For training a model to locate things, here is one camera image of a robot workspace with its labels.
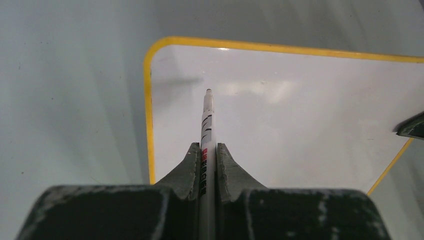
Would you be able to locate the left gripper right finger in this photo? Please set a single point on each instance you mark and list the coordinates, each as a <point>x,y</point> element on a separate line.
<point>247,210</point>

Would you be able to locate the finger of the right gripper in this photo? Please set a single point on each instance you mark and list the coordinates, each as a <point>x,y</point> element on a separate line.
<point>412,127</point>

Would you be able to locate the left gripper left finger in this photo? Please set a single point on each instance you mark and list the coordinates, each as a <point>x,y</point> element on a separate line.
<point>166,210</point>

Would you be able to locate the black whiteboard marker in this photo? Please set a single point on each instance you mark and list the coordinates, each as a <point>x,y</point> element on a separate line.
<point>206,227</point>

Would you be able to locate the yellow framed whiteboard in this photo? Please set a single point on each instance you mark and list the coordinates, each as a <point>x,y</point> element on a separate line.
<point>292,117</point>

